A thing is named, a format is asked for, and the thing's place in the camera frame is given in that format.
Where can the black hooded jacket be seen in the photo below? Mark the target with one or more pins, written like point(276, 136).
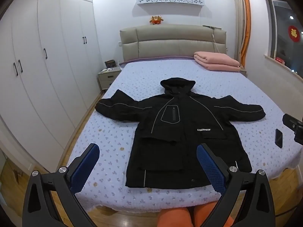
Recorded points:
point(187, 132)

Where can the black smartphone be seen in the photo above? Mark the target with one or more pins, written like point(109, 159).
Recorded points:
point(279, 138)

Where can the orange plush toy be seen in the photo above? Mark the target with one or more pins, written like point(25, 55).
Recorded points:
point(156, 20)

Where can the white nightstand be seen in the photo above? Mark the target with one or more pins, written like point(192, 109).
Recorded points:
point(109, 76)

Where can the white decorative wall shelf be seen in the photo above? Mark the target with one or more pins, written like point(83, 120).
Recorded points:
point(169, 1)

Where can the thin dark stick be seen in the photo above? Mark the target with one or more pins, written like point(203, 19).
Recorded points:
point(211, 27)

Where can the person's orange pants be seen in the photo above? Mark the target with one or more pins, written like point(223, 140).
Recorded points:
point(175, 217)

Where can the brown patterned bag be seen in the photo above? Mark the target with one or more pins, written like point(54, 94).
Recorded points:
point(111, 63)

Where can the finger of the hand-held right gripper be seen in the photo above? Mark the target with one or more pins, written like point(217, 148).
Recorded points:
point(288, 121)

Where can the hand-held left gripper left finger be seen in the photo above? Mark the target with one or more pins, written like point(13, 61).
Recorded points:
point(85, 167)

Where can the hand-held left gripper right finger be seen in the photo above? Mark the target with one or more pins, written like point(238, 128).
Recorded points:
point(210, 167)

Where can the small red box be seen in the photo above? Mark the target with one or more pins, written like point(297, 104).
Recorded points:
point(280, 60)

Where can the beige upholstered bed headboard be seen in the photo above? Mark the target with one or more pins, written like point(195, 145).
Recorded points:
point(170, 42)

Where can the orange and white curtain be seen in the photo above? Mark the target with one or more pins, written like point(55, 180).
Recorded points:
point(243, 23)

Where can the lilac floral bedspread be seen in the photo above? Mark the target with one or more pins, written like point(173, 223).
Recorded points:
point(113, 127)

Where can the red round window decoration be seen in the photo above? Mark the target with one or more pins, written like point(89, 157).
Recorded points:
point(294, 33)

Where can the folded pink blanket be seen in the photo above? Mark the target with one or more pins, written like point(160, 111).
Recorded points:
point(217, 60)

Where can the white wardrobe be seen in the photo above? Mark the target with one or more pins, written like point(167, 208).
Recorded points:
point(42, 75)

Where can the window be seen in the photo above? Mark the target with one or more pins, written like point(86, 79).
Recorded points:
point(284, 28)

